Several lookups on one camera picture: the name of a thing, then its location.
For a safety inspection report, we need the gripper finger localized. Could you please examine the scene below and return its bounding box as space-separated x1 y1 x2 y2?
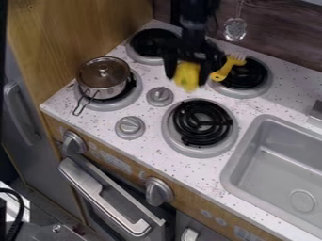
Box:
197 59 213 87
163 54 181 80

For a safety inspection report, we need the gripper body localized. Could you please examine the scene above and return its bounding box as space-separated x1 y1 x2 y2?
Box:
162 17 228 72

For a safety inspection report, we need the yellow brush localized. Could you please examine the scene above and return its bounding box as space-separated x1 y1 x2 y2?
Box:
208 51 250 83

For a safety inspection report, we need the toy stove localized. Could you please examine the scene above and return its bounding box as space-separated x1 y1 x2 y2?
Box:
72 27 275 159

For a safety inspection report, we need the silver pot with lid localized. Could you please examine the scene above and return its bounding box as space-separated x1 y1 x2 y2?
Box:
72 56 134 117

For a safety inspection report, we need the toy sink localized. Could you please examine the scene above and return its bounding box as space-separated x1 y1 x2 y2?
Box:
218 113 322 240

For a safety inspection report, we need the grey toy fridge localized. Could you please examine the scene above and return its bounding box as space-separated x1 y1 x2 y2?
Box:
0 43 84 222

